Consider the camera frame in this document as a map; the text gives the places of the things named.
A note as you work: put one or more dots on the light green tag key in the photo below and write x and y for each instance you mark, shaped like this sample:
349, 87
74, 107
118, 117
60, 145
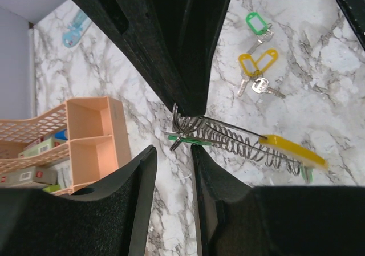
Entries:
260, 28

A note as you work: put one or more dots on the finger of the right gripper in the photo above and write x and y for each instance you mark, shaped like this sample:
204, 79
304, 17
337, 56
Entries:
191, 29
132, 26

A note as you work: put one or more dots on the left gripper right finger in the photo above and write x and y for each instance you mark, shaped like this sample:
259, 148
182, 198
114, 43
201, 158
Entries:
235, 219

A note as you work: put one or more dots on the peach desk organizer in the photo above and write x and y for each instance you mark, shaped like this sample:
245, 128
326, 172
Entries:
96, 141

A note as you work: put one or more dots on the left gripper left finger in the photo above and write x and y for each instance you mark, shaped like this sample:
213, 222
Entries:
108, 217

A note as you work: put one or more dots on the metal keyring with yellow grip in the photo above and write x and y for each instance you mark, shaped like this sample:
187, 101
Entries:
274, 151

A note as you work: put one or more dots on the grey green box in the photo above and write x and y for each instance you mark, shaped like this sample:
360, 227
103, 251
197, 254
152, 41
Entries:
38, 147

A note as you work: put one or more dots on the yellow tag key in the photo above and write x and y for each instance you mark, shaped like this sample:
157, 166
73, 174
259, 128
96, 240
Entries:
266, 60
249, 68

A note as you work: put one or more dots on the blue packaged item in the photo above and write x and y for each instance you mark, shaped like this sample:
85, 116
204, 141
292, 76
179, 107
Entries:
76, 29

